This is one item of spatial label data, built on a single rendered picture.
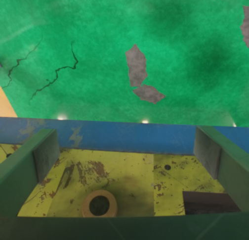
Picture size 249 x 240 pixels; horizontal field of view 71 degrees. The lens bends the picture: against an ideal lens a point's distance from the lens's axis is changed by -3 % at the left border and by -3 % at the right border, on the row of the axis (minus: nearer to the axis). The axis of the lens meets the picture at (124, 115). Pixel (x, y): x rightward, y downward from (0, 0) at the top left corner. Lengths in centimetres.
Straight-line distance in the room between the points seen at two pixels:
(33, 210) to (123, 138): 22
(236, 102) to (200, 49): 41
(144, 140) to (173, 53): 61
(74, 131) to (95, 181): 17
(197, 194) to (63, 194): 22
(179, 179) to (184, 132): 15
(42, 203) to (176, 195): 21
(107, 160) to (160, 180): 10
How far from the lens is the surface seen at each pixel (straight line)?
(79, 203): 31
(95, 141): 42
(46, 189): 34
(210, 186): 34
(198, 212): 55
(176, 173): 33
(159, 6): 88
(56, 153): 17
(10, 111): 148
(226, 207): 55
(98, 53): 96
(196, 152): 17
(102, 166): 34
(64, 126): 48
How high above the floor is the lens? 87
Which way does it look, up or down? 49 degrees down
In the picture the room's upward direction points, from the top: 171 degrees counter-clockwise
